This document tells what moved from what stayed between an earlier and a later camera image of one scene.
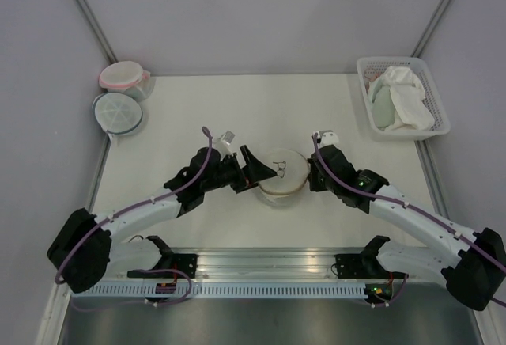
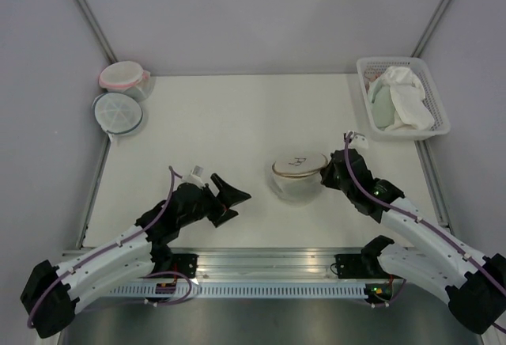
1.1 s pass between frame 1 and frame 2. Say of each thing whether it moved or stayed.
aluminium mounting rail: stayed
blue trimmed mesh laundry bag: stayed
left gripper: moved
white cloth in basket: stayed
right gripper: moved
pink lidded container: stayed
